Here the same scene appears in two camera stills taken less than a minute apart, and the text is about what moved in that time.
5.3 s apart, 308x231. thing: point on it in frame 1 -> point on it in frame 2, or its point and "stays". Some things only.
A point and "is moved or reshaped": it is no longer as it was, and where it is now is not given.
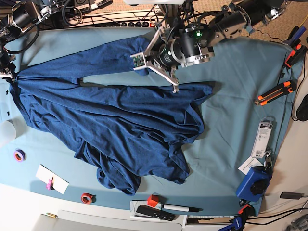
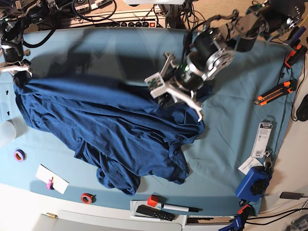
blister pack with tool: [263, 137] stays
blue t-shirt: [129, 133] is moved or reshaped
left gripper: [7, 69] -> [14, 62]
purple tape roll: [19, 155] stays
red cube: [152, 200] stays
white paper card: [250, 162] stays
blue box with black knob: [252, 183] stays
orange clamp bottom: [247, 211] stays
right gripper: [163, 55] -> [184, 80]
